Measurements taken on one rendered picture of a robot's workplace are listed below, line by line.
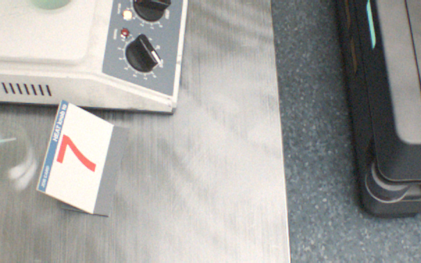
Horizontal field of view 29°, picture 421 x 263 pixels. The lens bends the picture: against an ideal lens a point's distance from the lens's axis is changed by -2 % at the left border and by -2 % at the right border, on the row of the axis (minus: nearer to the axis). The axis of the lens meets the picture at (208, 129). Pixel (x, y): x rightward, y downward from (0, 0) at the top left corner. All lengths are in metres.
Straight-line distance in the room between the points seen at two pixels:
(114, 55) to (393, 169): 0.68
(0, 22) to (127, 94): 0.13
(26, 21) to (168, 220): 0.22
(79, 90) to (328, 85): 0.99
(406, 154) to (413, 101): 0.08
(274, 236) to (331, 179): 0.86
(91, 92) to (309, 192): 0.88
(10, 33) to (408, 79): 0.72
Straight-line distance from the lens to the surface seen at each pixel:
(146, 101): 0.77
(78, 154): 0.76
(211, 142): 0.78
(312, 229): 1.56
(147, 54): 0.76
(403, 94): 1.29
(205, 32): 0.84
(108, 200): 0.76
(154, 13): 0.80
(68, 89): 0.77
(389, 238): 1.58
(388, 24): 1.35
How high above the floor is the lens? 1.45
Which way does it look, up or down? 63 degrees down
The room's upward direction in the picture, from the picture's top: straight up
